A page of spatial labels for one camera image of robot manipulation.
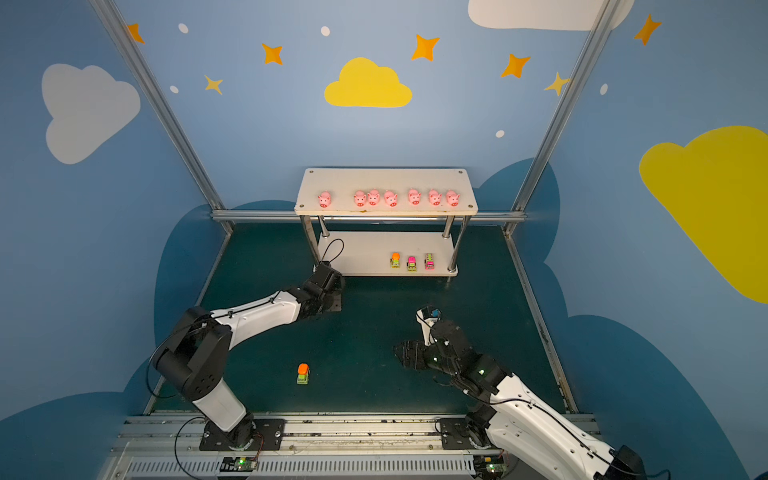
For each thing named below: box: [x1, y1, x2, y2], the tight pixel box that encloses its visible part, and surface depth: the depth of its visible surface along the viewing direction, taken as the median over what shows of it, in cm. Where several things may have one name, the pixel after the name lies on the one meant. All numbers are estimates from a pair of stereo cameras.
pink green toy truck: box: [424, 252, 435, 271], surface depth 103 cm
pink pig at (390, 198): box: [383, 190, 399, 207], surface depth 80 cm
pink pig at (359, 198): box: [354, 190, 366, 208], surface depth 80 cm
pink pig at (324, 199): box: [317, 191, 333, 208], surface depth 80 cm
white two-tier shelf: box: [294, 168, 479, 277], surface depth 85 cm
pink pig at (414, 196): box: [407, 188, 422, 206], surface depth 80 cm
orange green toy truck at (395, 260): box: [390, 252, 401, 269], surface depth 103 cm
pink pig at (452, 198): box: [446, 189, 461, 207], surface depth 80 cm
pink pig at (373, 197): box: [367, 188, 380, 206], surface depth 80 cm
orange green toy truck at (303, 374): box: [297, 363, 310, 385], surface depth 84 cm
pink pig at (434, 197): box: [427, 189, 443, 206], surface depth 80 cm
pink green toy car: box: [406, 256, 417, 272], surface depth 103 cm
